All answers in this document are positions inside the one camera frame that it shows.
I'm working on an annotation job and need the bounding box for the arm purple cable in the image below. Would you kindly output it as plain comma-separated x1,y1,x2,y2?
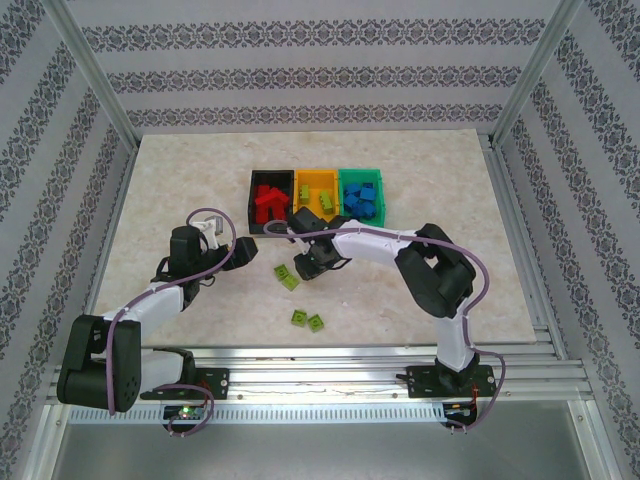
262,221,506,434
107,206,237,439

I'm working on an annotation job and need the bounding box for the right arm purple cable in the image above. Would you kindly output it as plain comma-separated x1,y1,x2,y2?
262,221,506,434

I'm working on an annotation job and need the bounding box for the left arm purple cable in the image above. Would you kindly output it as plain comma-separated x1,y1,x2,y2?
107,206,237,439

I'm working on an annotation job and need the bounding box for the black plastic bin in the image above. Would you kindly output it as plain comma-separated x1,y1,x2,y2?
248,168,296,235

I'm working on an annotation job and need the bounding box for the aluminium frame post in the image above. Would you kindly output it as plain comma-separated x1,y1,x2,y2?
42,0,140,151
489,0,586,149

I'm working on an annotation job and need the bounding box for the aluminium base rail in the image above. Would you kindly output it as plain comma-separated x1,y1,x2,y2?
47,343,594,401

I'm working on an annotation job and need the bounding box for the aluminium side rail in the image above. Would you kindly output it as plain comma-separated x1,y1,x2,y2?
69,147,140,364
487,142,594,374

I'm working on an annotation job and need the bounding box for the grey metal bottom panel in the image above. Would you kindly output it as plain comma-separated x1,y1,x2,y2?
49,422,609,480

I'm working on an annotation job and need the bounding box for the slotted grey cable duct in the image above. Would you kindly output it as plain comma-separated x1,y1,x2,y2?
67,403,446,425

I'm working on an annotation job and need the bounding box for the yellow plastic bin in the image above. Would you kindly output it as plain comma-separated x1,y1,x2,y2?
292,168,341,221

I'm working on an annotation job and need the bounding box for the controller board with green light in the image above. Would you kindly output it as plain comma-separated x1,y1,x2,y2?
163,404,207,421

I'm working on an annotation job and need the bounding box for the green plastic bin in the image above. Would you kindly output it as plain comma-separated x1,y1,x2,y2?
337,167,389,229

